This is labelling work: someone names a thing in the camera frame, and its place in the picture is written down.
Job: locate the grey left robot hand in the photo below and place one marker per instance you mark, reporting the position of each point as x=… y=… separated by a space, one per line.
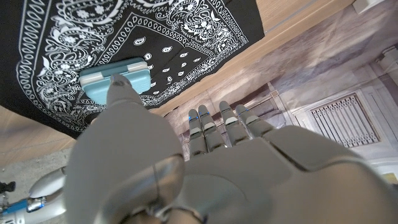
x=217 y=186

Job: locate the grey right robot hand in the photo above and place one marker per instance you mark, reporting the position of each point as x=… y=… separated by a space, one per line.
x=46 y=193

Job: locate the teal soap box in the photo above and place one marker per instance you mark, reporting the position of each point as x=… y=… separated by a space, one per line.
x=136 y=79

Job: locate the black paisley bandana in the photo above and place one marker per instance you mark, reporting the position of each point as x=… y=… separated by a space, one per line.
x=93 y=31

